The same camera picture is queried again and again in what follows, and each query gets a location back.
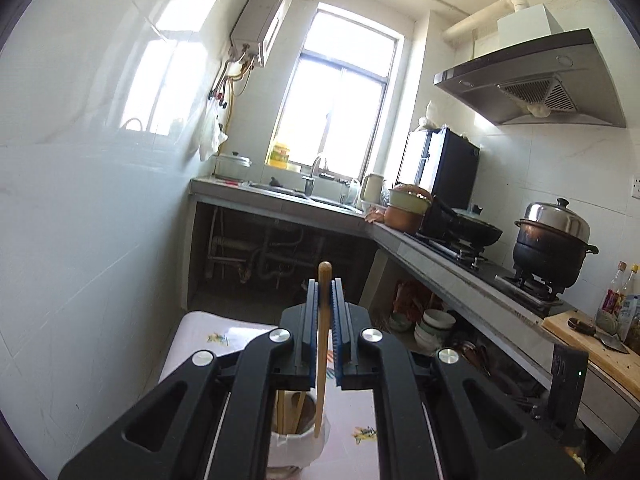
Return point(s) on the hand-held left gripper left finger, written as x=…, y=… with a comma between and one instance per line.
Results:
x=312, y=320

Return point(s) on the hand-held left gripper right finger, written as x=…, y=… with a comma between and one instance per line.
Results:
x=340, y=320

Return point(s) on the wooden chopstick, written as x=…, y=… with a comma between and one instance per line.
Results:
x=325, y=280

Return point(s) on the steel utensil holder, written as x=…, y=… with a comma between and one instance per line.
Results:
x=282, y=474

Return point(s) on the wooden cutting board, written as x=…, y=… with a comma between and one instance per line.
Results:
x=600, y=355

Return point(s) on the kitchen cleaver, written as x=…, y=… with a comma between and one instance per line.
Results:
x=597, y=332

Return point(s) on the red plastic bag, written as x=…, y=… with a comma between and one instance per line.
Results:
x=415, y=300

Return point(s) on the drain pipes under sink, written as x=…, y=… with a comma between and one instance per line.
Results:
x=250, y=255

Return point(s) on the stack of white bowls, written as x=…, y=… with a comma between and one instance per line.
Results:
x=435, y=327

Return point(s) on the sauce bottles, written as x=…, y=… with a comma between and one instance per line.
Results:
x=622, y=305

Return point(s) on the concrete kitchen counter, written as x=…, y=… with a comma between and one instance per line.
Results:
x=450, y=280

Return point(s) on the brown clay pot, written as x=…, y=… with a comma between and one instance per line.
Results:
x=405, y=210

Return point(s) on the steel kitchen sink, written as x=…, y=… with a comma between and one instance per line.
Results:
x=300, y=192

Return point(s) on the clear plastic jug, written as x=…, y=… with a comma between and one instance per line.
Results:
x=355, y=192

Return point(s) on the white plastic bag liner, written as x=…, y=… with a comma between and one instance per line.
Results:
x=295, y=447

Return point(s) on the gas stove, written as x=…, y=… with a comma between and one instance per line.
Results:
x=500, y=270

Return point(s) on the cream electric kettle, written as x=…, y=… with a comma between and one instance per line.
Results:
x=372, y=189

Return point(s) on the steel lidded black pot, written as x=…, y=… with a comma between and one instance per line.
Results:
x=550, y=245

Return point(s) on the metal sink faucet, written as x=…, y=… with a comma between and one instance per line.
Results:
x=312, y=177

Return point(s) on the black wok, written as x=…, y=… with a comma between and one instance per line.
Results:
x=465, y=232

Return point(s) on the yellow plastic bottle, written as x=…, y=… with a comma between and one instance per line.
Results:
x=280, y=156

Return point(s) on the white pot with lid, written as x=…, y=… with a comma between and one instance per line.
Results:
x=231, y=165

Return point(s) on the black cabinet appliance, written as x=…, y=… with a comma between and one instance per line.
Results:
x=450, y=170

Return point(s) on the hanging white plastic bag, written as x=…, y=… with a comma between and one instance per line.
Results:
x=212, y=135

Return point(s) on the kitchen window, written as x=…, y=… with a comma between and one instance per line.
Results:
x=340, y=100

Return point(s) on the steel range hood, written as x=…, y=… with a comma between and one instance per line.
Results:
x=540, y=80

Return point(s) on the white gas water heater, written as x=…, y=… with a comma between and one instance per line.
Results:
x=262, y=15

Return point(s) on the white vent pipe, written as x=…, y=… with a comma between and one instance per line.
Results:
x=480, y=17

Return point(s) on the wall socket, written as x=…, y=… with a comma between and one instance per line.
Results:
x=636, y=187

